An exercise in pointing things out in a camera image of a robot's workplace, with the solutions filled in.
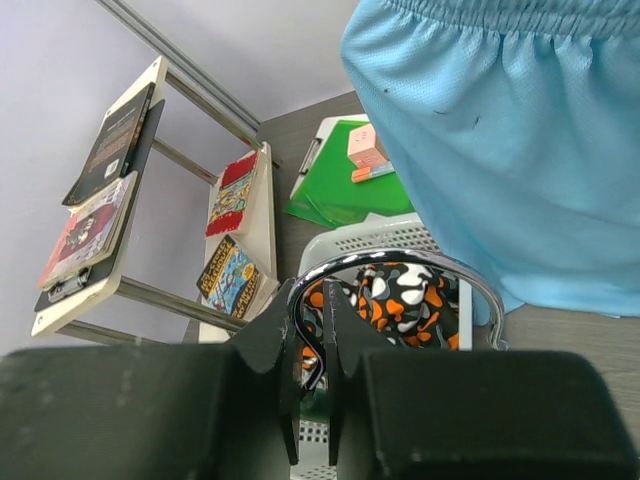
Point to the green plastic hanger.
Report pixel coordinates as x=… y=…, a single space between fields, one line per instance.
x=437 y=261

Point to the white two-tier shelf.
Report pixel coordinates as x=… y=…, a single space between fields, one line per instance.
x=55 y=314

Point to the light blue shorts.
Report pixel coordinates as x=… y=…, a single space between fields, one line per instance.
x=514 y=128

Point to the green folder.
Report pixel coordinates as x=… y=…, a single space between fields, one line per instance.
x=328 y=197

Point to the red yellow book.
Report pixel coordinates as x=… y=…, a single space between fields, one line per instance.
x=230 y=211

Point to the white plastic basket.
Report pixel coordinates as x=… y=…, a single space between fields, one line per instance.
x=401 y=231

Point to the dark brown book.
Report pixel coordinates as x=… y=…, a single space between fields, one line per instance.
x=113 y=148

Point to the red pink comic book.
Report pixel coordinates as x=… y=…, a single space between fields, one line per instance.
x=89 y=235

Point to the pink cube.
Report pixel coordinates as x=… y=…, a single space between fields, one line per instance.
x=364 y=148

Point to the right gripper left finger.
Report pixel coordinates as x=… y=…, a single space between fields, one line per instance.
x=156 y=411

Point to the orange camouflage shorts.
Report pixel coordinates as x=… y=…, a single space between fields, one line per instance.
x=410 y=305

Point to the orange blue eraser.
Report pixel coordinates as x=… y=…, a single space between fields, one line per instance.
x=368 y=173

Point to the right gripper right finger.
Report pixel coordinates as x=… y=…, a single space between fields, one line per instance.
x=407 y=413

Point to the blue comic book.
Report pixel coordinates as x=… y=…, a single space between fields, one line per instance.
x=233 y=283

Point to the black clipboard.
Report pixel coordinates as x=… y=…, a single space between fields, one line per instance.
x=105 y=268

